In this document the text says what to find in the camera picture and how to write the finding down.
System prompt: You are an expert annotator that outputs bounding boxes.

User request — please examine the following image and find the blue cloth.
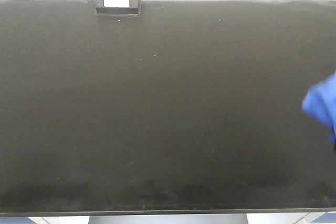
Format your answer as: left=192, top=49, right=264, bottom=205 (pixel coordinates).
left=301, top=73, right=335, bottom=148

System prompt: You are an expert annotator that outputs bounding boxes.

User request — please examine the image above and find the blue base cabinet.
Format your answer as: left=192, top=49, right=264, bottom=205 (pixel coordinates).
left=0, top=217, right=41, bottom=224
left=304, top=211, right=336, bottom=223

